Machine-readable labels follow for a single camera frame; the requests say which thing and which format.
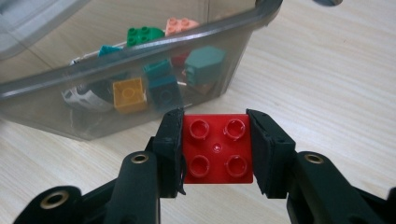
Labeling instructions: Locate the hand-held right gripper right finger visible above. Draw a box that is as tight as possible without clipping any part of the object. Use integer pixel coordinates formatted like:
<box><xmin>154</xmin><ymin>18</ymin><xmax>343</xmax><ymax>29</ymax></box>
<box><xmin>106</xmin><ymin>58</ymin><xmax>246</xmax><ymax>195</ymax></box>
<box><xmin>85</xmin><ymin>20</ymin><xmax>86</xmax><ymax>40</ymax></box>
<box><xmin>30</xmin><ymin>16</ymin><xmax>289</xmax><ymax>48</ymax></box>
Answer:
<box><xmin>247</xmin><ymin>108</ymin><xmax>296</xmax><ymax>199</ymax></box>

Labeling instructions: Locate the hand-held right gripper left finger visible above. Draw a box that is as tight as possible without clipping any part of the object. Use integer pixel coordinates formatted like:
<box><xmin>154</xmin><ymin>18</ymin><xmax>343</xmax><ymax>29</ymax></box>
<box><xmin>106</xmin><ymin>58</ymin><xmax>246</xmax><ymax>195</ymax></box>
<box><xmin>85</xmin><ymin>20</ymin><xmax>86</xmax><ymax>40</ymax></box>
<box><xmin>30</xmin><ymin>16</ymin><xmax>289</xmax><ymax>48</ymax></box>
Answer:
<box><xmin>146</xmin><ymin>107</ymin><xmax>187</xmax><ymax>199</ymax></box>

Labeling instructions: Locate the red toy block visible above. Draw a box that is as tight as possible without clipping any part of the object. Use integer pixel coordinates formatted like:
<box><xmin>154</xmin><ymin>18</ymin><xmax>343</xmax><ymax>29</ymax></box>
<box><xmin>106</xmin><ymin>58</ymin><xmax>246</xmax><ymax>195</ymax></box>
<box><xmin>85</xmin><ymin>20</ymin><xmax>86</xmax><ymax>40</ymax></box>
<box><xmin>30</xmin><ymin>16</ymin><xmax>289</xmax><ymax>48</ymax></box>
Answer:
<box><xmin>170</xmin><ymin>50</ymin><xmax>191</xmax><ymax>68</ymax></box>
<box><xmin>181</xmin><ymin>113</ymin><xmax>254</xmax><ymax>185</ymax></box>

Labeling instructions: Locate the dark teal toy block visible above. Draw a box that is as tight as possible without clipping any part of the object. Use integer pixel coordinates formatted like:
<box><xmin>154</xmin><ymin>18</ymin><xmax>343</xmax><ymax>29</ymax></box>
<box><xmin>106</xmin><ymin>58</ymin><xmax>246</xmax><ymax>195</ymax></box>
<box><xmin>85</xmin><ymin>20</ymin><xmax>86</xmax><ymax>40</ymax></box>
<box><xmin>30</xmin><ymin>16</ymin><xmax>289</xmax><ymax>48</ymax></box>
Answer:
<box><xmin>148</xmin><ymin>75</ymin><xmax>185</xmax><ymax>112</ymax></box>

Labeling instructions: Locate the orange toy block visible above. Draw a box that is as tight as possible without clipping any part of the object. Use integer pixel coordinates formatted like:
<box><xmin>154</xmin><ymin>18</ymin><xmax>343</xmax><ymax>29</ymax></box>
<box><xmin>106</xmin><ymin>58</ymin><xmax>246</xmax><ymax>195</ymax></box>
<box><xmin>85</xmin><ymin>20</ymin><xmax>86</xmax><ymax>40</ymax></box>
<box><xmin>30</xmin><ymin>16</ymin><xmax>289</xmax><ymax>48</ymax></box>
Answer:
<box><xmin>111</xmin><ymin>77</ymin><xmax>148</xmax><ymax>115</ymax></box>

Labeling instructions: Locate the cyan toy block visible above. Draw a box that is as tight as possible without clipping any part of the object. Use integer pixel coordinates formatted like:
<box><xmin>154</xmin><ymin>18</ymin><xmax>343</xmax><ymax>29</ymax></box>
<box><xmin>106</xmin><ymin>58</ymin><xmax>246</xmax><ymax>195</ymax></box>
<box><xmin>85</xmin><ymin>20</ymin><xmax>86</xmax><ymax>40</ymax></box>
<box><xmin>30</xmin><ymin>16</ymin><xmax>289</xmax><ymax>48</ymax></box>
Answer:
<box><xmin>143</xmin><ymin>59</ymin><xmax>174</xmax><ymax>81</ymax></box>

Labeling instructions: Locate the light teal toy block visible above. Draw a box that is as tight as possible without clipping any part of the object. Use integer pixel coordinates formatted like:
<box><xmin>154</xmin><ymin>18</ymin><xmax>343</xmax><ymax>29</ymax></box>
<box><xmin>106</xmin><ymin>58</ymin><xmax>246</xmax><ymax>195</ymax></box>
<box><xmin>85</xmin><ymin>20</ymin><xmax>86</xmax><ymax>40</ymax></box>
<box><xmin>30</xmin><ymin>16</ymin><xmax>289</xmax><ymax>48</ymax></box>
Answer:
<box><xmin>184</xmin><ymin>46</ymin><xmax>227</xmax><ymax>88</ymax></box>

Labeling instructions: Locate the white toy car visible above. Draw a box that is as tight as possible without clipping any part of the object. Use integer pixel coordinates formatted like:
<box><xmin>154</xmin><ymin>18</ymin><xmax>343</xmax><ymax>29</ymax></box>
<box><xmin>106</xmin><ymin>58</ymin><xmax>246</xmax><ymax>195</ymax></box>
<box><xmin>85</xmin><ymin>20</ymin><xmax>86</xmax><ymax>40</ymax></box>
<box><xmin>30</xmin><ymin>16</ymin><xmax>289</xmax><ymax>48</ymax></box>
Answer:
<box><xmin>61</xmin><ymin>81</ymin><xmax>115</xmax><ymax>113</ymax></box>

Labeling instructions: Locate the green toy block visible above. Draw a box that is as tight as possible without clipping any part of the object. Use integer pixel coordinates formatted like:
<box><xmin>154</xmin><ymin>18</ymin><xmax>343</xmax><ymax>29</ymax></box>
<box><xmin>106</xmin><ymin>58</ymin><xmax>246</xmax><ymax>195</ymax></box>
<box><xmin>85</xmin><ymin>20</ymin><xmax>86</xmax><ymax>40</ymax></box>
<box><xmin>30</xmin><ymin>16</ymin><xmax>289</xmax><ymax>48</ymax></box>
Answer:
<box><xmin>125</xmin><ymin>26</ymin><xmax>166</xmax><ymax>49</ymax></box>

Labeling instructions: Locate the salmon toy block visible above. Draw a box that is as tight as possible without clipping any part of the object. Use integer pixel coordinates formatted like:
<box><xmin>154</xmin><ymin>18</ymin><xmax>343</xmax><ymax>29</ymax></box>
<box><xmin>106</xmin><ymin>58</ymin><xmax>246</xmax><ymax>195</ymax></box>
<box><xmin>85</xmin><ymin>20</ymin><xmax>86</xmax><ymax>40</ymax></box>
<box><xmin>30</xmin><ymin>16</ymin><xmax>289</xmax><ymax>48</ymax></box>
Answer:
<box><xmin>164</xmin><ymin>17</ymin><xmax>200</xmax><ymax>36</ymax></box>

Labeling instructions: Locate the transparent grey storage box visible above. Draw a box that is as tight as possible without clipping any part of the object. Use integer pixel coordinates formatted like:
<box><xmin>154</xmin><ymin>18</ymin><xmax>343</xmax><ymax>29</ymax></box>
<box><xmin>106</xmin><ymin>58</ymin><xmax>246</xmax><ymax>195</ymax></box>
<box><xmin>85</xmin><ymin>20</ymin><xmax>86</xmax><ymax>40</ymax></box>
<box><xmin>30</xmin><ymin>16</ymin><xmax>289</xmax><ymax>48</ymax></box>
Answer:
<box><xmin>0</xmin><ymin>0</ymin><xmax>284</xmax><ymax>142</ymax></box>

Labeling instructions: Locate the white lid with grey handle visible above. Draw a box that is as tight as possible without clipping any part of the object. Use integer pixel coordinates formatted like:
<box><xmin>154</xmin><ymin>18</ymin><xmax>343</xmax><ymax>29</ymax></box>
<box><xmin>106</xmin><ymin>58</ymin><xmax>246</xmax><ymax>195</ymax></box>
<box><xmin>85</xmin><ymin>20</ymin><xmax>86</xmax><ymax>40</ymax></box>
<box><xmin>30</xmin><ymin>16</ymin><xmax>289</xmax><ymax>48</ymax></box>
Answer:
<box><xmin>0</xmin><ymin>0</ymin><xmax>92</xmax><ymax>62</ymax></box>

